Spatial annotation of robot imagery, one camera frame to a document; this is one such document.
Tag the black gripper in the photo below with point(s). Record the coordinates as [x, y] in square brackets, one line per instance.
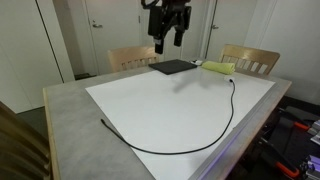
[172, 11]

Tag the flat black pad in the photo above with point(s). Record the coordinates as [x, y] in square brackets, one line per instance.
[171, 66]

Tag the light wooden slat-back chair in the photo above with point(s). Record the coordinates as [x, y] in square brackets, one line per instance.
[133, 55]
[20, 146]
[250, 53]

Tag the yellow-green folded cloth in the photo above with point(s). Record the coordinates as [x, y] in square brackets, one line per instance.
[218, 66]

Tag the large white board sheet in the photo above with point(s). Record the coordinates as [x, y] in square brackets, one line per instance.
[166, 116]

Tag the aluminium extrusion bar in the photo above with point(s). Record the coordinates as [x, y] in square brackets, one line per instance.
[315, 130]
[311, 166]

